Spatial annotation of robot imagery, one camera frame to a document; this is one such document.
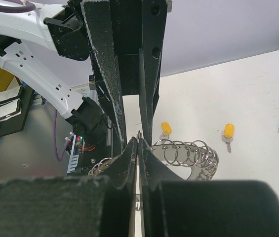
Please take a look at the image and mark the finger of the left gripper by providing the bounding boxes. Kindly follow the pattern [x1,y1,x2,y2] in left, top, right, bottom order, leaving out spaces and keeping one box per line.
[139,0,168,145]
[80,0,126,151]

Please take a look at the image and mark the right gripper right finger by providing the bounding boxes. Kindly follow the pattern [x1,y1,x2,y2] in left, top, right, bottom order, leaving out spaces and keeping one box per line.
[138,139,279,237]

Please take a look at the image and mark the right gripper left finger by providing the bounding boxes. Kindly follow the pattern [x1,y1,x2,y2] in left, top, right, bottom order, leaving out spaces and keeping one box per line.
[0,138,138,237]

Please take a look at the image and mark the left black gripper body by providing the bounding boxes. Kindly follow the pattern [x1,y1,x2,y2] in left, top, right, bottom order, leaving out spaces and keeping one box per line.
[110,0,142,96]

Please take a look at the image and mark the metal disc keyring holder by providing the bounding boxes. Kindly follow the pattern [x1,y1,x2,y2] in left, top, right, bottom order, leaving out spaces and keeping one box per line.
[87,129,220,182]

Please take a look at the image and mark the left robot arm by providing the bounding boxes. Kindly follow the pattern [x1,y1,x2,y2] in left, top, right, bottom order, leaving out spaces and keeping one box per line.
[0,0,172,151]

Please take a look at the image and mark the key with yellow tag lower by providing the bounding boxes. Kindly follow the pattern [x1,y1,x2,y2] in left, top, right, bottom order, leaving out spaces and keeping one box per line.
[159,122,172,144]

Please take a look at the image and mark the key with yellow tag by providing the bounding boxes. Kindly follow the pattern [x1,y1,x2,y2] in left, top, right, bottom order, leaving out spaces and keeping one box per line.
[222,123,235,153]
[159,122,172,144]

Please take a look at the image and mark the key with yellow tag upper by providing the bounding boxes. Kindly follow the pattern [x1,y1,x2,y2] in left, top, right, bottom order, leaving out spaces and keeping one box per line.
[222,123,235,153]

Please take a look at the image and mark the black tray with white pads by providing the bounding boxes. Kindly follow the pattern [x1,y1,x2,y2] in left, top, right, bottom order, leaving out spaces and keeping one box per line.
[0,86,34,137]

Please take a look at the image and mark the white slotted cable duct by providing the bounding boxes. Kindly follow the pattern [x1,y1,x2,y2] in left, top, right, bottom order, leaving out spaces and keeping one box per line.
[67,155,79,175]

